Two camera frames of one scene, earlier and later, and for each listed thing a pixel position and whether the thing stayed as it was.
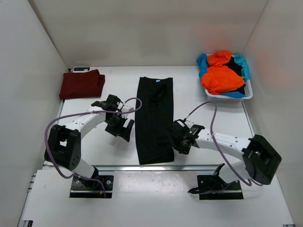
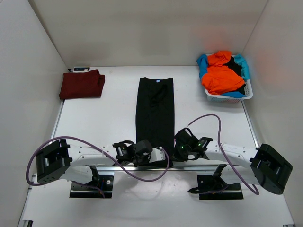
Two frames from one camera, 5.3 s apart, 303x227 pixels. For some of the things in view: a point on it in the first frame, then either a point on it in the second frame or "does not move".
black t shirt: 154,116 does not move
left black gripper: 118,131 -> 147,157
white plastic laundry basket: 218,98 does not move
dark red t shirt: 75,85 does not move
